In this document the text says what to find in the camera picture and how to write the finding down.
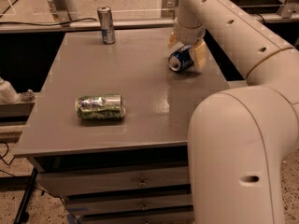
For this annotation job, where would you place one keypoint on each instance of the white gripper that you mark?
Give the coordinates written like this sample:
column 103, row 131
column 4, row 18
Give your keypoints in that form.
column 189, row 34

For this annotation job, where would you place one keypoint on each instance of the blue pepsi can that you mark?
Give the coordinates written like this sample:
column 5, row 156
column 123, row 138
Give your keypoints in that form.
column 180, row 59

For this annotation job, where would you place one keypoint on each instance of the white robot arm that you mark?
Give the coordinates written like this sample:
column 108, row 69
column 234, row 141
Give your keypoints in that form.
column 238, row 138

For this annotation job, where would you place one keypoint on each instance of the tall silver energy drink can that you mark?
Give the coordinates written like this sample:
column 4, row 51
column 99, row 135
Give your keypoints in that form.
column 106, row 23

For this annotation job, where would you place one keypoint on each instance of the green crushed soda can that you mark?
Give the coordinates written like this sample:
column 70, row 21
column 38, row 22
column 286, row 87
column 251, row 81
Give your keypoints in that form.
column 105, row 106

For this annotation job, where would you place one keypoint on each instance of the grey drawer cabinet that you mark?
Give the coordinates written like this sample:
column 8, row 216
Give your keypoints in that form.
column 108, row 132

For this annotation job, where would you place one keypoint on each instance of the bottom grey drawer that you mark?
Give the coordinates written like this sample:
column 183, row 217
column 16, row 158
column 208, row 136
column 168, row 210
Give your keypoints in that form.
column 141, row 217

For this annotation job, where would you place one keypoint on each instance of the grey drawer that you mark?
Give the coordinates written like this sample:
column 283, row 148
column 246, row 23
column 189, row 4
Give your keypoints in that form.
column 127, row 203
column 141, row 217
column 87, row 182

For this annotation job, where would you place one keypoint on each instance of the top grey drawer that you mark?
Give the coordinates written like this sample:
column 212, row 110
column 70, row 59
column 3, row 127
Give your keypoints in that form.
column 87, row 182

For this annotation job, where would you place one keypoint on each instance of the middle grey drawer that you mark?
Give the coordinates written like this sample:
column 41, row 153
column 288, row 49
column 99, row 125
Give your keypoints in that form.
column 127, row 203

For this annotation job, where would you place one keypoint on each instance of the white pipe fitting left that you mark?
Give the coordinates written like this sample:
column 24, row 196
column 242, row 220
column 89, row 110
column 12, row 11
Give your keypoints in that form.
column 10, row 96

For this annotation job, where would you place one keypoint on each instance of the black stand leg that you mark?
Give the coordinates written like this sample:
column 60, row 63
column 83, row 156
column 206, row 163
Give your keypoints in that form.
column 21, row 213

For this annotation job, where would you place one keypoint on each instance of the centre metal frame post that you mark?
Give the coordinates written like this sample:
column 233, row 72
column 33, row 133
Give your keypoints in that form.
column 169, row 8

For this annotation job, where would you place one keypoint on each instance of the metal frame post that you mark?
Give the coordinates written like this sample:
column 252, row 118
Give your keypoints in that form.
column 64, row 10
column 169, row 8

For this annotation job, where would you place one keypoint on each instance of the left metal frame post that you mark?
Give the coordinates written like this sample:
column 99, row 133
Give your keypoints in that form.
column 64, row 10

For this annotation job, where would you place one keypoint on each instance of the horizontal metal rail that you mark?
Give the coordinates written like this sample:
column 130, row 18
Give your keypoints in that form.
column 94, row 25

